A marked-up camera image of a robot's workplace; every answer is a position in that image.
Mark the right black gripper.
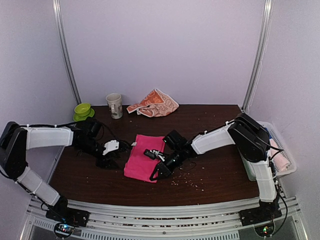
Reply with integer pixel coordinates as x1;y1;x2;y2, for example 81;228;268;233
151;148;185;181

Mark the pink microfiber towel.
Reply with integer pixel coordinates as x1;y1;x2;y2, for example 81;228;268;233
123;134;165;183

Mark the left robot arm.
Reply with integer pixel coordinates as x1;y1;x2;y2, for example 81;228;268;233
0;118;121;226

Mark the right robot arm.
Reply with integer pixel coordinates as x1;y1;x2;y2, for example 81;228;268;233
143;113;282;226

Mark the green plastic plate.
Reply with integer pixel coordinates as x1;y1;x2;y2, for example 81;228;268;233
73;108;95;122

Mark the green plastic bowl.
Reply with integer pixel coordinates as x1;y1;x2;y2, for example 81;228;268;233
74;103;91;117

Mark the beige ceramic mug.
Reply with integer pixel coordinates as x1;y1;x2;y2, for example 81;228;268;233
105;93;123;120

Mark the orange patterned towel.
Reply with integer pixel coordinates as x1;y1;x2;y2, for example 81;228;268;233
126;88;179;118

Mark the white plastic basket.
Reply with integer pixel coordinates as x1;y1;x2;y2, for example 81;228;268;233
243;120;298;182

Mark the light pink rolled towel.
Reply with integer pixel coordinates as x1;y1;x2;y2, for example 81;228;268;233
269;138;290;172

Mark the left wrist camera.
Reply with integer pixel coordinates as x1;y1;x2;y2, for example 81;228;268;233
102;140;127;156

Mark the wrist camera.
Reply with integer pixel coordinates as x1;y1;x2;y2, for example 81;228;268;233
102;140;127;156
143;129;187;162

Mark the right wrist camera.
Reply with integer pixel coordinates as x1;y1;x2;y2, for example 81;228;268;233
143;129;187;162

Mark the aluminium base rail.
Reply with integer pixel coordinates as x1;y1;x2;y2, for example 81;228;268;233
18;196;312;240

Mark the left aluminium frame post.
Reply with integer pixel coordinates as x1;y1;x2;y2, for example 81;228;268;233
52;0;82;104

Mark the aluminium frame post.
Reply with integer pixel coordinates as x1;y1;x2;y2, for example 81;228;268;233
241;0;274;113
52;0;82;104

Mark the right aluminium frame post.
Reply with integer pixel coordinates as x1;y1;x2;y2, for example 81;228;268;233
241;0;274;113

